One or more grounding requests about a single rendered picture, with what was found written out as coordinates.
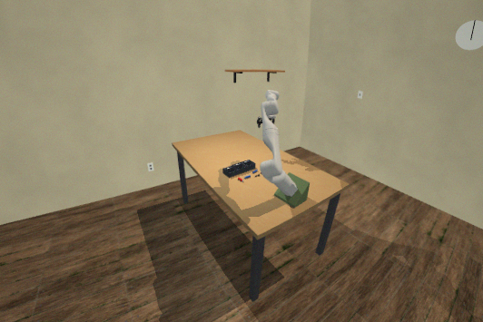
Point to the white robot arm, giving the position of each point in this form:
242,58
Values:
270,137

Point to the dark grey three-compartment bin rack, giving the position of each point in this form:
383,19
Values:
239,168

